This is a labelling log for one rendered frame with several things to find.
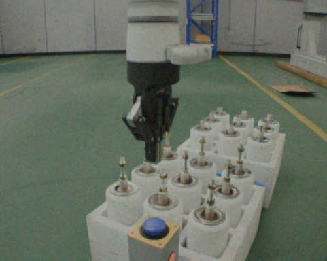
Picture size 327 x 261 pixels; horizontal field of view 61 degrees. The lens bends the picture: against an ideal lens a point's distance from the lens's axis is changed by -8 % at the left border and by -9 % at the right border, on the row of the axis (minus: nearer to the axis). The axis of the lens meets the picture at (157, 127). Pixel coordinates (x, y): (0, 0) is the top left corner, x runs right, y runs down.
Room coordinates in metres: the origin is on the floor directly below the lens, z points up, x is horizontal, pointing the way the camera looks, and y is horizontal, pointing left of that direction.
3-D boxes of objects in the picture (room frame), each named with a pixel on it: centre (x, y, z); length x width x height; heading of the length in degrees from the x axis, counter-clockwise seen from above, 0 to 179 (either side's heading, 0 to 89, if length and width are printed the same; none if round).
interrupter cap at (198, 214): (0.55, -0.12, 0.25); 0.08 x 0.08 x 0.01
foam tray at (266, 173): (1.18, -0.34, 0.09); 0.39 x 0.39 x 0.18; 62
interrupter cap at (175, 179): (0.71, -0.07, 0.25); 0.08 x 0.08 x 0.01
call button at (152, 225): (0.42, 0.01, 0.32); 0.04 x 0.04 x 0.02
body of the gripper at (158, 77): (0.42, 0.01, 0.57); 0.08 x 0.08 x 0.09
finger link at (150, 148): (0.41, 0.01, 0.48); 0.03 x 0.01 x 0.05; 150
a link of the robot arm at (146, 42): (0.41, -0.01, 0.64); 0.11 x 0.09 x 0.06; 60
